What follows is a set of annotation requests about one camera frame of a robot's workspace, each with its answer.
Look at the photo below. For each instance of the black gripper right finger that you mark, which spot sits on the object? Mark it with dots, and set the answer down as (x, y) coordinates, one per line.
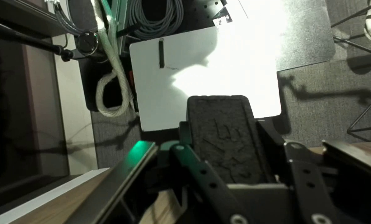
(334, 185)

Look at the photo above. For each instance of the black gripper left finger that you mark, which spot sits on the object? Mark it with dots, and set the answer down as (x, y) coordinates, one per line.
(183, 164)

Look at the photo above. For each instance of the black felt whiteboard eraser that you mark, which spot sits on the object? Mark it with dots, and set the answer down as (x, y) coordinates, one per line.
(225, 134)

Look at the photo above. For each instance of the metal tripod pole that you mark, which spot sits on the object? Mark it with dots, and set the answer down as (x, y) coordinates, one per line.
(15, 36)

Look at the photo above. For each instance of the black camera lens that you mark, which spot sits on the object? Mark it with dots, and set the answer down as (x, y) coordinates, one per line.
(88, 42)

